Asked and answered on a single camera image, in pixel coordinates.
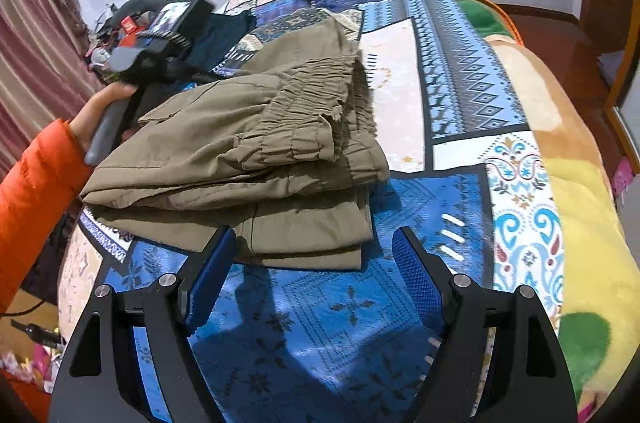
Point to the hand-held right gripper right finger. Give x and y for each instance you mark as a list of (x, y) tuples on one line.
[(417, 285)]

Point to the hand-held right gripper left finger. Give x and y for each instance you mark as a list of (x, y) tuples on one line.
[(212, 285)]

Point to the olive green pants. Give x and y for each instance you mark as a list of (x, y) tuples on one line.
[(240, 143)]

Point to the person's left forearm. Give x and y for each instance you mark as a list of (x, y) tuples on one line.
[(35, 203)]

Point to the person's left hand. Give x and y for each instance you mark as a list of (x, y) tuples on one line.
[(97, 110)]

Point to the red box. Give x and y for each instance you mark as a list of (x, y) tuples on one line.
[(129, 25)]

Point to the grey plush pillow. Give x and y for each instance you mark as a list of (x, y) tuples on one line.
[(142, 0)]

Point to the dark cloth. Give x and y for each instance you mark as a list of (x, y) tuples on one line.
[(222, 38)]

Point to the striped red curtain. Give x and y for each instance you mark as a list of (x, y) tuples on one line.
[(30, 53)]

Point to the black tool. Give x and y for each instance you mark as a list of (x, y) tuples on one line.
[(40, 333)]

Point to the yellow and green fleece blanket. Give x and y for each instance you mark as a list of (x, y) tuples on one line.
[(575, 153)]

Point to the pink patterned cloth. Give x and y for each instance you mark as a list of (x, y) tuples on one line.
[(25, 370)]

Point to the blue patchwork blanket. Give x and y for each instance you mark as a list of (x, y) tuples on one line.
[(450, 68)]

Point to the pink object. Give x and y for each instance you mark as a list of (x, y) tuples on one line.
[(622, 178)]

